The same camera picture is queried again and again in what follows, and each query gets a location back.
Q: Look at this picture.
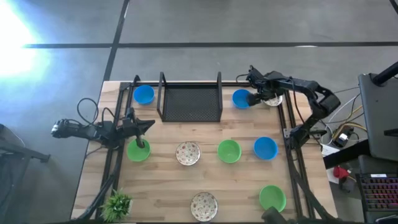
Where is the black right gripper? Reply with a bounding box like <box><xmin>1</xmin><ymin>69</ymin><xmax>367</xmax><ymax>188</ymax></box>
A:
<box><xmin>247</xmin><ymin>65</ymin><xmax>279</xmax><ymax>107</ymax></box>

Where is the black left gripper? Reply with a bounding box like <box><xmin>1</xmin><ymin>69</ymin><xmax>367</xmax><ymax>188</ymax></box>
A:
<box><xmin>122</xmin><ymin>107</ymin><xmax>156</xmax><ymax>149</ymax></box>

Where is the blue plastic mini bowl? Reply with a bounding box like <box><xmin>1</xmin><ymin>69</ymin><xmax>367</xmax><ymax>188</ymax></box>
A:
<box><xmin>232</xmin><ymin>88</ymin><xmax>252</xmax><ymax>110</ymax></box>
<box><xmin>253</xmin><ymin>136</ymin><xmax>279</xmax><ymax>161</ymax></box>
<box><xmin>133</xmin><ymin>84</ymin><xmax>155</xmax><ymax>105</ymax></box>

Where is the green plastic mini bowl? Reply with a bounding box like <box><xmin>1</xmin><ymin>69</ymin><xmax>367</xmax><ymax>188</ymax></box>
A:
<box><xmin>216</xmin><ymin>139</ymin><xmax>243</xmax><ymax>164</ymax></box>
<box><xmin>259</xmin><ymin>184</ymin><xmax>287</xmax><ymax>213</ymax></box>
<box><xmin>126</xmin><ymin>138</ymin><xmax>152</xmax><ymax>163</ymax></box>

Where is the black mesh metal tray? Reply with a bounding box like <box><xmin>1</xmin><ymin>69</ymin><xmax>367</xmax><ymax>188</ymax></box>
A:
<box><xmin>156</xmin><ymin>71</ymin><xmax>224</xmax><ymax>123</ymax></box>

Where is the small green potted plant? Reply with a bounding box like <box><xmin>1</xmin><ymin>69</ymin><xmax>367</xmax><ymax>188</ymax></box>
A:
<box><xmin>99</xmin><ymin>188</ymin><xmax>134</xmax><ymax>223</ymax></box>

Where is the white paper sheet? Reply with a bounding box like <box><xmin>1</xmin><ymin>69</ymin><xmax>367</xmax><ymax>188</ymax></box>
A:
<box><xmin>320</xmin><ymin>144</ymin><xmax>341</xmax><ymax>158</ymax></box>

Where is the black beam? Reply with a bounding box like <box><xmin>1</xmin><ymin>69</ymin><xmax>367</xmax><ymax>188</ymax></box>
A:
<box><xmin>323</xmin><ymin>139</ymin><xmax>371</xmax><ymax>169</ymax></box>

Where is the small red object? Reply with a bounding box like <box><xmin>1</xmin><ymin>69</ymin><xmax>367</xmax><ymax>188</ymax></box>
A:
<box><xmin>332</xmin><ymin>166</ymin><xmax>351</xmax><ymax>180</ymax></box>

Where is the grey computer monitor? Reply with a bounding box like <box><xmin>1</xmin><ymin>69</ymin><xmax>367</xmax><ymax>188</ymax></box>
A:
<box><xmin>358</xmin><ymin>73</ymin><xmax>398</xmax><ymax>162</ymax></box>

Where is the black pole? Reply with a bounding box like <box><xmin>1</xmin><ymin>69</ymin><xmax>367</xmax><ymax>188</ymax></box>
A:
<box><xmin>372</xmin><ymin>60</ymin><xmax>398</xmax><ymax>86</ymax></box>

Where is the laptop with backlit keyboard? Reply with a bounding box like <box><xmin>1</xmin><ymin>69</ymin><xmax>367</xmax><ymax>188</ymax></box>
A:
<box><xmin>355</xmin><ymin>154</ymin><xmax>398</xmax><ymax>224</ymax></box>

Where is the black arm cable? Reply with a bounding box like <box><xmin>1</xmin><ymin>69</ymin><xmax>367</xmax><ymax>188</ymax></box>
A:
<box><xmin>76</xmin><ymin>97</ymin><xmax>100</xmax><ymax>126</ymax></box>
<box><xmin>101</xmin><ymin>106</ymin><xmax>116</xmax><ymax>125</ymax></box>
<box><xmin>235</xmin><ymin>72</ymin><xmax>251</xmax><ymax>85</ymax></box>

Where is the black aluminium table frame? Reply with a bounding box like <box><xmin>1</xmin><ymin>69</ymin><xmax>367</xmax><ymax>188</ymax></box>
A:
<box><xmin>71</xmin><ymin>74</ymin><xmax>336</xmax><ymax>223</ymax></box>

